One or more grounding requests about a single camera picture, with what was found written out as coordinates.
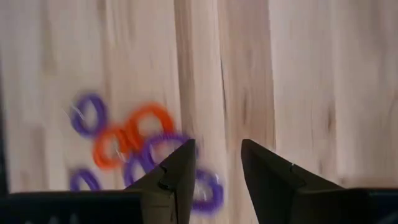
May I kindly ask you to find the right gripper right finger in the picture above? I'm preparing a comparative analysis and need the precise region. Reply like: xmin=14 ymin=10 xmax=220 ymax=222
xmin=241 ymin=139 xmax=345 ymax=224

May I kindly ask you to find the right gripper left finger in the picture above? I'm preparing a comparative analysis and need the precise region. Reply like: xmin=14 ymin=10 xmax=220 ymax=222
xmin=124 ymin=139 xmax=197 ymax=224

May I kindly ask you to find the orange spring coil keychain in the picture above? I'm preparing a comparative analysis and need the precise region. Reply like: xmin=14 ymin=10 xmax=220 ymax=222
xmin=92 ymin=124 xmax=134 ymax=170
xmin=126 ymin=102 xmax=175 ymax=150

